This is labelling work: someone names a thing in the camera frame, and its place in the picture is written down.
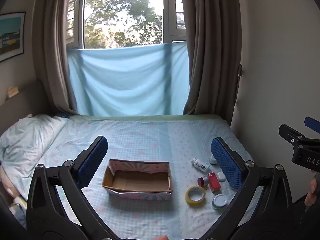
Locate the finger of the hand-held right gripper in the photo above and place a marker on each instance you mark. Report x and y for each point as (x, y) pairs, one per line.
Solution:
(312, 123)
(287, 132)

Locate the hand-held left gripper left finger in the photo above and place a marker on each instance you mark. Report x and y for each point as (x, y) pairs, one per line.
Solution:
(92, 162)

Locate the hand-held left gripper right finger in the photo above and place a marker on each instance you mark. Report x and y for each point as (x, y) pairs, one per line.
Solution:
(226, 166)

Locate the white earbud case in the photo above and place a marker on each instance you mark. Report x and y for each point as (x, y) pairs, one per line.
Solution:
(221, 177)

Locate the small white jar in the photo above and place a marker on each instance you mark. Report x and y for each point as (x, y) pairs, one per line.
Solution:
(213, 160)

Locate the red carton box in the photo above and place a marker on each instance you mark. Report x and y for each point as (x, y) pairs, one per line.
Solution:
(214, 183)

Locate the white plastic bottle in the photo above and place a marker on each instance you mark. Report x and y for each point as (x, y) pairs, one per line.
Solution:
(200, 165)

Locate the red lidded jar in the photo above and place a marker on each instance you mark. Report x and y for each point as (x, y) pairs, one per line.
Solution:
(203, 181)

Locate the pale lidded jar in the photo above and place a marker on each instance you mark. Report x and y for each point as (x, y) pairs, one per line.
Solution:
(220, 200)

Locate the yellow tape roll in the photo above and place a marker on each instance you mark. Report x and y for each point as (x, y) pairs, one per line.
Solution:
(187, 197)

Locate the cardboard box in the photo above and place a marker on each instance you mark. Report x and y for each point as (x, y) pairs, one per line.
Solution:
(140, 180)

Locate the person's right hand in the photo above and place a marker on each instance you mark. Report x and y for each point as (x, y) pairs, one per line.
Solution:
(312, 190)

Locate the dark blue checked cloth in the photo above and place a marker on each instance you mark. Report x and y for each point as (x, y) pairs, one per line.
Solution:
(62, 115)

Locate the checked blue bed sheet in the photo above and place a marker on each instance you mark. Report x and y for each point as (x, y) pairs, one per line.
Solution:
(150, 135)

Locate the pale blue pillow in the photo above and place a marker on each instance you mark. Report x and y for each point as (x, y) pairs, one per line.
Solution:
(25, 140)

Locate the curtain tieback hook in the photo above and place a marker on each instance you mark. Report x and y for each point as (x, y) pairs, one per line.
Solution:
(241, 71)

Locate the pink cloth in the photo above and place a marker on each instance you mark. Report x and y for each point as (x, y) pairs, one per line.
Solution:
(6, 180)

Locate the light blue hanging cloth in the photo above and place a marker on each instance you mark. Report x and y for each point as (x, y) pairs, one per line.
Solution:
(125, 80)

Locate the small beige object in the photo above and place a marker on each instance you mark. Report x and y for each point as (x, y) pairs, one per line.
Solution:
(12, 91)

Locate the brown curtain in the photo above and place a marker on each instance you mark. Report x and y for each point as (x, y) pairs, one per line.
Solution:
(50, 42)
(212, 42)

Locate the window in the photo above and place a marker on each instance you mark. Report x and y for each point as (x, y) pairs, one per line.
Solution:
(120, 12)

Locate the framed wall picture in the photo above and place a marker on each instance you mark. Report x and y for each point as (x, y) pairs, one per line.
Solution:
(10, 35)

